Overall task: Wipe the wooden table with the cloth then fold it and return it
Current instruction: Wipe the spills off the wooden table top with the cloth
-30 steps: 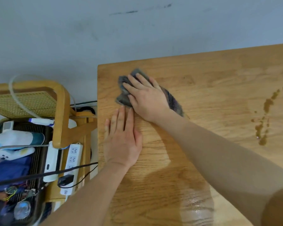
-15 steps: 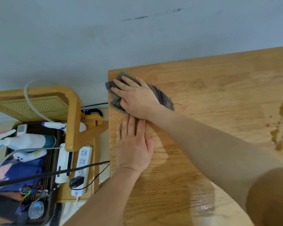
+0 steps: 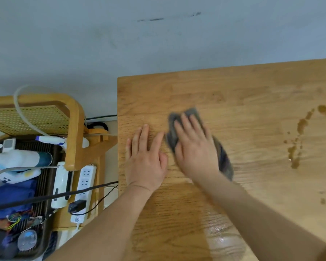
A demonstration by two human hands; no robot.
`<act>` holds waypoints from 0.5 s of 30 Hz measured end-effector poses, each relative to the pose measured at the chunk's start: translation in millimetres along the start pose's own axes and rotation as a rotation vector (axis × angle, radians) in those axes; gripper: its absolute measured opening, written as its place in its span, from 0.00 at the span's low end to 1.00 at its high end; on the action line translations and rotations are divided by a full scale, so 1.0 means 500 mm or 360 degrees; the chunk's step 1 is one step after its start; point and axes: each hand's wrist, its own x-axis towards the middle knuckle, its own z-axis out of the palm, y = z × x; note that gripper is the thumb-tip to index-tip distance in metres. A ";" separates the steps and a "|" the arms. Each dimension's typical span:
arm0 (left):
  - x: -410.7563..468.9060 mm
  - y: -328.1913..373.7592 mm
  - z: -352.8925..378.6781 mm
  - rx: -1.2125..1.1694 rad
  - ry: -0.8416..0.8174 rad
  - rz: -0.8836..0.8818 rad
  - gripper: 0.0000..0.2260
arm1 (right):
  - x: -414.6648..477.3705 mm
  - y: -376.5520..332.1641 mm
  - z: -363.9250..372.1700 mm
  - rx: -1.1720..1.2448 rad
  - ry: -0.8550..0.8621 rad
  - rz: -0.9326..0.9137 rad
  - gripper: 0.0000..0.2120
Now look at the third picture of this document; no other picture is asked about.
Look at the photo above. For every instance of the grey striped cleaning cloth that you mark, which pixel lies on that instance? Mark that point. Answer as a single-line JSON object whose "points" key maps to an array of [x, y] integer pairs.
{"points": [[172, 138]]}

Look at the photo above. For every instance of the small white spray bottle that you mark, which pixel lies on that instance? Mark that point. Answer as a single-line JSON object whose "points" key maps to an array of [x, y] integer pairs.
{"points": [[51, 139]]}

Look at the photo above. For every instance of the black charger plug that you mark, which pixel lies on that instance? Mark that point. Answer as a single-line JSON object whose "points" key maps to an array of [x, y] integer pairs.
{"points": [[76, 206]]}

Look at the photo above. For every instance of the person's right forearm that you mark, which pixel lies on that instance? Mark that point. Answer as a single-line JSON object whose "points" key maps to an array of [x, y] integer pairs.
{"points": [[260, 222]]}

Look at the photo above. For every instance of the white plush toy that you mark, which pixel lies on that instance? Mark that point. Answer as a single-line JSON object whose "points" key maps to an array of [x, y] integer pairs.
{"points": [[16, 176]]}

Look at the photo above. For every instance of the person's left hand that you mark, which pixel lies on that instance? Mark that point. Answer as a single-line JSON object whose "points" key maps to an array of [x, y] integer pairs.
{"points": [[145, 165]]}

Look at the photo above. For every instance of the white power strip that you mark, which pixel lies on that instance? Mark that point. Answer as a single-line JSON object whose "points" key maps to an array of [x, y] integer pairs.
{"points": [[84, 187]]}

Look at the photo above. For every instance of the person's right hand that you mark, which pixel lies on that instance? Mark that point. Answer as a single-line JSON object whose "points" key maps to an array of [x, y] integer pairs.
{"points": [[195, 154]]}

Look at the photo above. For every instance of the clear round case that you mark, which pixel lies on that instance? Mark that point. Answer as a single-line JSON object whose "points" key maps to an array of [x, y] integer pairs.
{"points": [[27, 240]]}

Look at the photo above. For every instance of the dark brown tray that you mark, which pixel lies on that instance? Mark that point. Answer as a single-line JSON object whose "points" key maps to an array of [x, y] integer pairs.
{"points": [[44, 187]]}

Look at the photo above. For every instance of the wooden rattan chair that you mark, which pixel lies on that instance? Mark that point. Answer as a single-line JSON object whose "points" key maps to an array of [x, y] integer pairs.
{"points": [[76, 133]]}

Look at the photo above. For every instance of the white water pump dispenser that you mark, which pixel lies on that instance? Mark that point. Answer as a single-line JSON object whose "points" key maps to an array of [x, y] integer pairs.
{"points": [[59, 187]]}

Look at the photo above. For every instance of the blue cloth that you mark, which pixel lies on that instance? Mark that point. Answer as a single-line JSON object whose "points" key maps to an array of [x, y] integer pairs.
{"points": [[11, 195]]}

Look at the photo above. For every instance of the person's left forearm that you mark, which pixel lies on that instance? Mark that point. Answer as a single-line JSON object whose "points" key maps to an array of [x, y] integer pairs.
{"points": [[103, 228]]}

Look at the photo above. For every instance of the wooden table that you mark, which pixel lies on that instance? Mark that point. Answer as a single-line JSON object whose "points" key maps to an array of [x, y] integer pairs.
{"points": [[260, 133]]}

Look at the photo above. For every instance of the large white spray bottle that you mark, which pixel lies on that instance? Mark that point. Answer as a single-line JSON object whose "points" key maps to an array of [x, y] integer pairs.
{"points": [[16, 158]]}

